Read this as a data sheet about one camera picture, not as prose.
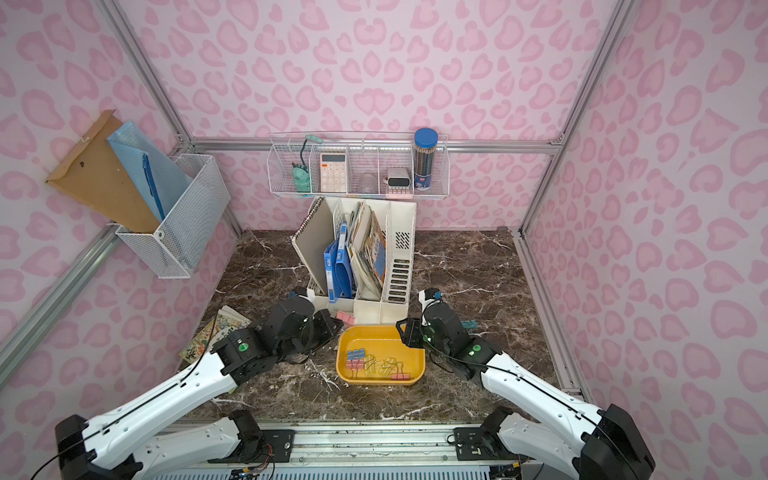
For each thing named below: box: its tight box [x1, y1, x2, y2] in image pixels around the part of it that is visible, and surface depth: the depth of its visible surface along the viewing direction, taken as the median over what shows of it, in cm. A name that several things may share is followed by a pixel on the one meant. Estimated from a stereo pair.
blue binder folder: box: [324, 223, 356, 303], surface depth 87 cm
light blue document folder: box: [107, 121, 192, 223], surface depth 72 cm
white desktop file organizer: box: [307, 198, 416, 325], surface depth 95 cm
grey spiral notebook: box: [291, 196, 334, 296], surface depth 90 cm
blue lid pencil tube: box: [414, 128, 439, 191], surface depth 87 cm
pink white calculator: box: [320, 152, 347, 193], surface depth 97 cm
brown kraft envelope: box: [46, 110, 162, 234], surface depth 70 cm
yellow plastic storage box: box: [336, 325, 427, 385], surface depth 86 cm
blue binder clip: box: [347, 348, 365, 361], surface depth 88 cm
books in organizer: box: [348, 201, 387, 300], surface depth 92 cm
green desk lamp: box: [291, 135, 324, 193], surface depth 92 cm
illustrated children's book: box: [179, 305, 252, 364], surface depth 95 cm
